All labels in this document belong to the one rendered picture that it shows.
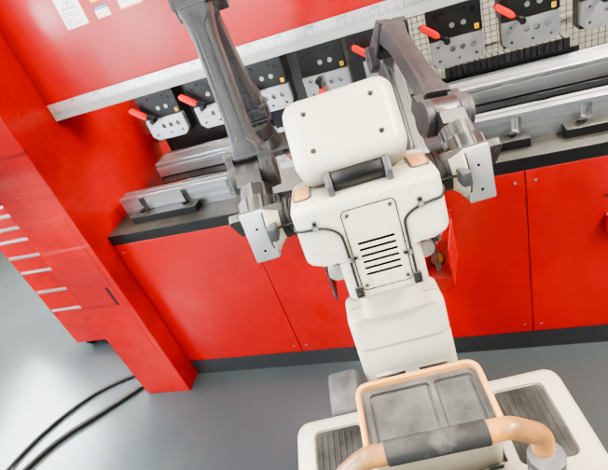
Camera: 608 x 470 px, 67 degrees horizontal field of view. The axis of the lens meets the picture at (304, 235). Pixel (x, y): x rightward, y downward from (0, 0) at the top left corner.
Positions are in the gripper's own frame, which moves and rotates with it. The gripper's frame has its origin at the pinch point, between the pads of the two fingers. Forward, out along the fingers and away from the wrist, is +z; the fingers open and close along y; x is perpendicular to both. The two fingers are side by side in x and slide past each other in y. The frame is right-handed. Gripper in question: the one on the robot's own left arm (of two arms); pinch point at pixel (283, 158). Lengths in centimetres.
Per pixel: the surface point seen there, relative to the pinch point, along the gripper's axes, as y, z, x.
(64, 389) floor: 169, 94, 48
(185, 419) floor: 83, 83, 69
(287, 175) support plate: 1.2, 6.4, 2.2
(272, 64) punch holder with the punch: -2.0, -14.0, -26.6
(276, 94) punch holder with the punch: 0.1, -6.0, -21.8
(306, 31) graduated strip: -15.4, -19.8, -29.9
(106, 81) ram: 57, -22, -33
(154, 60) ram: 36, -24, -33
